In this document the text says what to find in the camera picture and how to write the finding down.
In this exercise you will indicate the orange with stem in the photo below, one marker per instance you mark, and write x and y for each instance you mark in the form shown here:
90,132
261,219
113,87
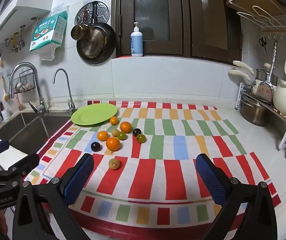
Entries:
113,144

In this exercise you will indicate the beige longan fruit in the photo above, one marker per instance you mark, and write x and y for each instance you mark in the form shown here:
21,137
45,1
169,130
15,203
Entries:
115,132

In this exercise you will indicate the white soap dispenser bottle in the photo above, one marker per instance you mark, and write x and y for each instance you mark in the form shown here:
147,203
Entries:
136,41

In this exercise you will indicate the white knife handle lower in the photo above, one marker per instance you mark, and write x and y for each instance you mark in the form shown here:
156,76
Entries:
235,72

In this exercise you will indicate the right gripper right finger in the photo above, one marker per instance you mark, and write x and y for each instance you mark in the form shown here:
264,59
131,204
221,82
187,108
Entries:
259,220

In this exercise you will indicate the steel cooking pot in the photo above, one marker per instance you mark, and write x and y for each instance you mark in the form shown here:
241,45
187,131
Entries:
253,111

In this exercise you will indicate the black scissors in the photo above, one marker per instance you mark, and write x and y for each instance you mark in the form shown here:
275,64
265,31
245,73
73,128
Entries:
263,43

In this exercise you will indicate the dark plum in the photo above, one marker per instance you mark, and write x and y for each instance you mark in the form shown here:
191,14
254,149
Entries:
136,132
95,146

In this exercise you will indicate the green plate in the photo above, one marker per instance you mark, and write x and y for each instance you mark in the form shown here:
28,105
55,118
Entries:
93,114

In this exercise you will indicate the white knife handle upper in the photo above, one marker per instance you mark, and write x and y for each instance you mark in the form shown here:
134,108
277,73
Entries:
243,65

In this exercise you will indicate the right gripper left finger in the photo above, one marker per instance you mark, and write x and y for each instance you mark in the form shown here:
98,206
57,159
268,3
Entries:
30,221

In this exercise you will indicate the colourful striped tablecloth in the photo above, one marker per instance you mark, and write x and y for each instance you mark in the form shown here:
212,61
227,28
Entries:
156,193

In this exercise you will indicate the round metal steamer rack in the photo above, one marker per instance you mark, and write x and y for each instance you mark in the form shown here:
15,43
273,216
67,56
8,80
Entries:
102,13

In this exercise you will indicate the large chrome faucet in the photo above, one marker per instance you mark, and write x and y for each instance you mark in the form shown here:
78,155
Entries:
42,108

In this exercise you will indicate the metal spatula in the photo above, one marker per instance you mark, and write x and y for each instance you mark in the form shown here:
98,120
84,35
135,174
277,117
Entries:
265,90

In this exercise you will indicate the brown kiwi fruit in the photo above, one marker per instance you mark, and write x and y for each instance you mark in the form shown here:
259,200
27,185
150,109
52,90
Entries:
114,164

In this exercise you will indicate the dark wooden window frame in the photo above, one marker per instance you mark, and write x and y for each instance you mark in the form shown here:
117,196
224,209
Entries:
203,29

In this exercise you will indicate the white knife handle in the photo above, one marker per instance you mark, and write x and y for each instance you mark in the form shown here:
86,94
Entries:
235,72
243,65

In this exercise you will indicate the teal tissue box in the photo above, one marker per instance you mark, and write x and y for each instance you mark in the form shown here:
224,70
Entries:
49,33

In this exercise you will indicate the black frying pan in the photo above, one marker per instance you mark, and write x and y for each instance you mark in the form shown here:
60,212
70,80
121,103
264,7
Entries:
99,42

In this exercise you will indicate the large orange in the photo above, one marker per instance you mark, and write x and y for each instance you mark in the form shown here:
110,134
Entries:
126,127

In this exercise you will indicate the small orange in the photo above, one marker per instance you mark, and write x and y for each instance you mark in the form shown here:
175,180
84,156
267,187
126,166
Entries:
114,120
102,135

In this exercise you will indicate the small brass pot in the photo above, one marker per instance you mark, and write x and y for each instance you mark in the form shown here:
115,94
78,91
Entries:
80,30

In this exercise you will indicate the wire sponge basket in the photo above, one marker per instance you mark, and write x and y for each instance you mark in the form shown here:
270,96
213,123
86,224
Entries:
24,82

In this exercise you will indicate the white small cup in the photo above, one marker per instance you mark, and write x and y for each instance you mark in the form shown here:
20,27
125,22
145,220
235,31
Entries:
6,114

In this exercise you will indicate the green grape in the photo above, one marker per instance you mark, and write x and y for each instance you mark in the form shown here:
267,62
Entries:
122,135
141,138

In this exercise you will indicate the stainless steel sink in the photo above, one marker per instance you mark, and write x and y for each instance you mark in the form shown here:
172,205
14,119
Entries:
28,132

